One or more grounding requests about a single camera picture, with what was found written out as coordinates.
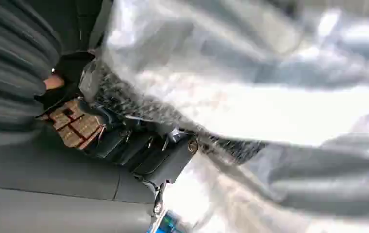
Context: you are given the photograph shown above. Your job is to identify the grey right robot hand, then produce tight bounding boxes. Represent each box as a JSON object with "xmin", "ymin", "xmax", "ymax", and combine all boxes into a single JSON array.
[{"xmin": 0, "ymin": 0, "xmax": 200, "ymax": 233}]

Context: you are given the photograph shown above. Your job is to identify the ribbed grey right arm sleeve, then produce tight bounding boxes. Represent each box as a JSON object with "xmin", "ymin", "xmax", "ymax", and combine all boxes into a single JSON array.
[{"xmin": 0, "ymin": 0, "xmax": 64, "ymax": 133}]

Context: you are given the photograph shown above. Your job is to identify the blue plastic object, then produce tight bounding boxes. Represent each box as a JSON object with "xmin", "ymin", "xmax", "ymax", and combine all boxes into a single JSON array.
[{"xmin": 147, "ymin": 210, "xmax": 189, "ymax": 233}]

